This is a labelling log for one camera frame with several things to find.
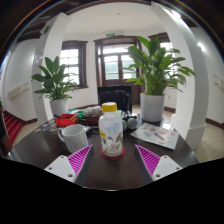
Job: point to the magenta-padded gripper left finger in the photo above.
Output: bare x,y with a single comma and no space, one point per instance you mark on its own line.
60,166

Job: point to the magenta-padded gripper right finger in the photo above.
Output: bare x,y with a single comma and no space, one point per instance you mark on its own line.
165,166

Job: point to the clear bottle with yellow cap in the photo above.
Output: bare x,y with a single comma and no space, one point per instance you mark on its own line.
111,133

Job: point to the white printed paper leaflet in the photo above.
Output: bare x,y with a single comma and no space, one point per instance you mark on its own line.
156,135

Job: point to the white speckled mug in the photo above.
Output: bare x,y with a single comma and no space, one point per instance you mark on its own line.
76,138

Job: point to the group of round stickers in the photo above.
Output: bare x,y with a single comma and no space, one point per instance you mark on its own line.
46,127

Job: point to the red plastic box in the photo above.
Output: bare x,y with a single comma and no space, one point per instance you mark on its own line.
65,120

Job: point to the flat round red coaster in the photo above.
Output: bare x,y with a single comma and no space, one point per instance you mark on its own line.
113,157

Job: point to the grey rounded gadget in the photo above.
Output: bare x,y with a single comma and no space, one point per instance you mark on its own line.
131,122

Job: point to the small potted plant, white pot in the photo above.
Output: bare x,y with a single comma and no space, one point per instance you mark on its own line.
59,106

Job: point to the large potted plant, white pot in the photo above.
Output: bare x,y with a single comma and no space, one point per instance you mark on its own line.
152,106

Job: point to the red carpeted stairs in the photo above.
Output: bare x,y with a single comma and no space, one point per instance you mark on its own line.
12,126

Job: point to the black office chair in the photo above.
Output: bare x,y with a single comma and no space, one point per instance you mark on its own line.
113,95

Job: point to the wide dark-framed window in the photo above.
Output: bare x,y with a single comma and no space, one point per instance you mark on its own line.
70,61

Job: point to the dark wooden double door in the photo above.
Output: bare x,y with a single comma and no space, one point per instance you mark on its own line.
113,66

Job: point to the narrow dark-framed window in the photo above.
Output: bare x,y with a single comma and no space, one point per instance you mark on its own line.
165,41

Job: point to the green exit sign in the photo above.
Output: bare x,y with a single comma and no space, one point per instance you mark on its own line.
110,34

